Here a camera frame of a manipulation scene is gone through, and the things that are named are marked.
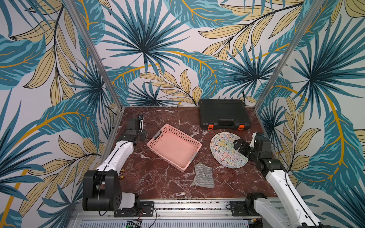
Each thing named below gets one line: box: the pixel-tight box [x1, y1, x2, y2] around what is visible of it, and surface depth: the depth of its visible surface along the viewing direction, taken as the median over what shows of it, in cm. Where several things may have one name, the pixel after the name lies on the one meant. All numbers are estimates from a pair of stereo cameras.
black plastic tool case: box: [198, 98, 251, 131], surface depth 108 cm
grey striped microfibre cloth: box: [190, 162, 215, 189], surface depth 83 cm
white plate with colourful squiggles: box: [209, 132, 250, 169], surface depth 95 cm
